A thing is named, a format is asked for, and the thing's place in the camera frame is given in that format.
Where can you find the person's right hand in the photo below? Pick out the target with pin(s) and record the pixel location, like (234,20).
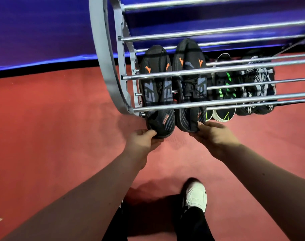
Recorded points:
(216,139)

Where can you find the person's left hand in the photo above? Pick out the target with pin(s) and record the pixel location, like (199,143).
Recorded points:
(138,148)

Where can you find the person's right thumb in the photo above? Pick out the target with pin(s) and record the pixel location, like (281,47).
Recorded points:
(210,124)

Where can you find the person's left thumb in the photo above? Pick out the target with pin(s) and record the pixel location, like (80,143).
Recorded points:
(148,133)

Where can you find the black sneaker with orange marks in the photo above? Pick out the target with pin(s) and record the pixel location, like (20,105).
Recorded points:
(156,85)
(191,80)

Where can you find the person's right forearm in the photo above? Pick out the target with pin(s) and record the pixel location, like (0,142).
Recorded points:
(270,183)

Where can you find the person's left forearm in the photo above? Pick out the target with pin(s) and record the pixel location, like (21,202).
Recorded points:
(87,198)

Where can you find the black sneaker with green marks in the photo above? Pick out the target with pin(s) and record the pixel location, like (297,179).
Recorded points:
(225,82)

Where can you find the black and white knit sneaker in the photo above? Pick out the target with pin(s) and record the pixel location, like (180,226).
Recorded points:
(245,92)
(266,90)

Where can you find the person's white shoe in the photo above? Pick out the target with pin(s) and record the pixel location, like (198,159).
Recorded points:
(196,194)

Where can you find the grey metal shoe rack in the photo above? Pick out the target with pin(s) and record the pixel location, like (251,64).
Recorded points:
(109,60)

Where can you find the person's black trouser leg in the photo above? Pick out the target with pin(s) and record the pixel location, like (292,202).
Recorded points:
(192,225)
(117,223)

